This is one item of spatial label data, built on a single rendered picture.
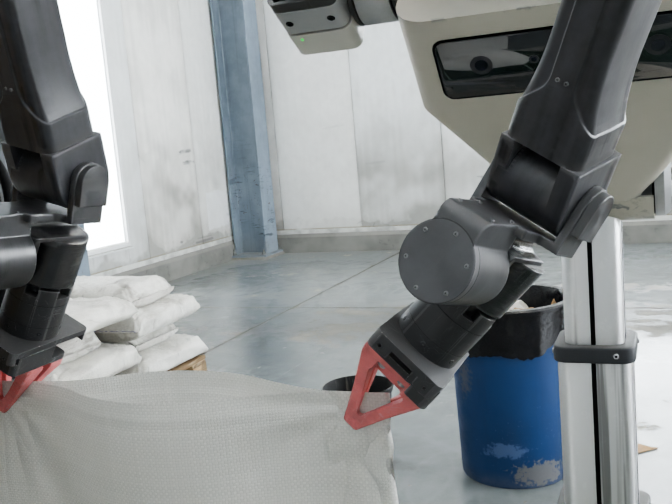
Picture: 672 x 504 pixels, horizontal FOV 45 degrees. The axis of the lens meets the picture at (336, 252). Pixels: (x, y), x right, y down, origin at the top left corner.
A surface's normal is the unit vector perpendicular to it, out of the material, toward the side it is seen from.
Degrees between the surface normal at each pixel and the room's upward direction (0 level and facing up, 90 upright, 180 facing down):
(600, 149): 121
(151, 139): 90
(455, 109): 130
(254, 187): 90
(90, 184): 105
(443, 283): 77
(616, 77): 116
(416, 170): 90
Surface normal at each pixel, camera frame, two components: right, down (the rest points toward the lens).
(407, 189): -0.38, 0.15
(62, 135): 0.82, 0.27
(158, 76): 0.92, -0.03
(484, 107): -0.23, 0.75
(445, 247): -0.56, -0.07
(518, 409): -0.09, 0.19
